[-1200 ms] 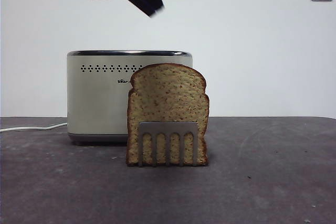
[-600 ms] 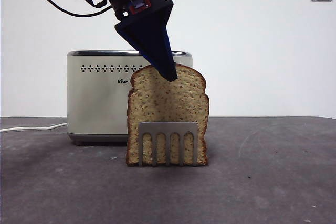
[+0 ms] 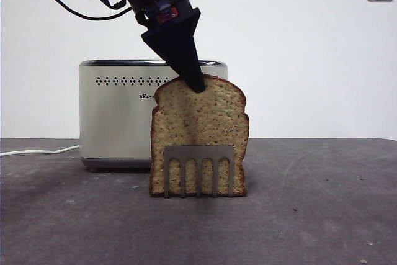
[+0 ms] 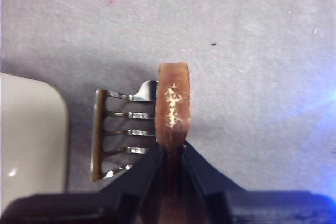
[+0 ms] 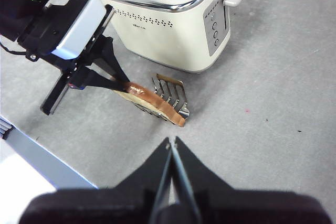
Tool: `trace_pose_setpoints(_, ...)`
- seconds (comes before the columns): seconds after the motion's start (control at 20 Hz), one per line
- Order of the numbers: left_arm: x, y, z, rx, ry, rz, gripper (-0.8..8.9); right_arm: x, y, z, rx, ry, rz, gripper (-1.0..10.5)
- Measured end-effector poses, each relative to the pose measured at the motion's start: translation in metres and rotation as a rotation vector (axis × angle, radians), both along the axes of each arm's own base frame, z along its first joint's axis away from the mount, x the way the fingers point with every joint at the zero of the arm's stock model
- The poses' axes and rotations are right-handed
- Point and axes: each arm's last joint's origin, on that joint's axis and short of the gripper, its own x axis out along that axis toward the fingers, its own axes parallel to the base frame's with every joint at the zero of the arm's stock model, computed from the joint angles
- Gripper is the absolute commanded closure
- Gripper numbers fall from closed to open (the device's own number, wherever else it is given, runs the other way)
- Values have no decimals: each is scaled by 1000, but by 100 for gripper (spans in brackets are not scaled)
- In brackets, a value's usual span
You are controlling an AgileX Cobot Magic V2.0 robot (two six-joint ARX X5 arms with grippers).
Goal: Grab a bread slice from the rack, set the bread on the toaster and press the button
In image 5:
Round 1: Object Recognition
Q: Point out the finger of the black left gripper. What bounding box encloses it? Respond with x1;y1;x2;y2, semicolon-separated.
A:
88;36;131;84
78;68;129;93

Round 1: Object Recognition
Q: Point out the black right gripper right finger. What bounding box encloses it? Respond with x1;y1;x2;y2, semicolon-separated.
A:
170;136;332;224

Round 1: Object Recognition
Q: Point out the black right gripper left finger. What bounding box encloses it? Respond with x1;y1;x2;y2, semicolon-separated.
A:
19;136;174;224

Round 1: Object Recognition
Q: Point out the brown-crusted bread slice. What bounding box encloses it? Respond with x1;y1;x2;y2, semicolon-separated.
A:
112;81;187;127

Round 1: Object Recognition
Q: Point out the cream two-slot toaster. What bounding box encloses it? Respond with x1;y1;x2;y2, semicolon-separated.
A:
70;0;244;74

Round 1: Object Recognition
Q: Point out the grey metal toast rack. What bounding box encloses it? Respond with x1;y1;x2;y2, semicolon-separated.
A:
133;73;191;126

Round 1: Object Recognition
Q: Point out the thin black cable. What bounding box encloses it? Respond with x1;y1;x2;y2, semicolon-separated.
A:
0;41;28;56

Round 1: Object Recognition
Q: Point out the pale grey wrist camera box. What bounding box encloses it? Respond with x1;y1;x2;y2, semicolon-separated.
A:
51;0;115;61

